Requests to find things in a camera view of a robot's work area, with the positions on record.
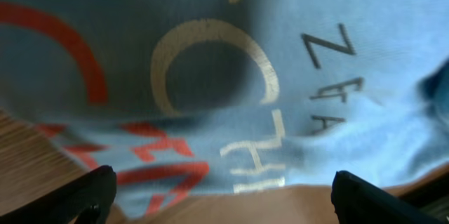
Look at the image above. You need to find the light blue printed t-shirt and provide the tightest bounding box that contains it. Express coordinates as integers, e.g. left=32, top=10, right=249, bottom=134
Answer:
left=1, top=0, right=448, bottom=218

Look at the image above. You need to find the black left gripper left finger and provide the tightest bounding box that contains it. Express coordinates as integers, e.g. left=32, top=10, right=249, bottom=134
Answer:
left=1, top=165, right=117, bottom=224

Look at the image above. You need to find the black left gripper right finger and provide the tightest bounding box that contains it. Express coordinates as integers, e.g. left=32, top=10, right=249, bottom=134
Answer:
left=331, top=171, right=442, bottom=224

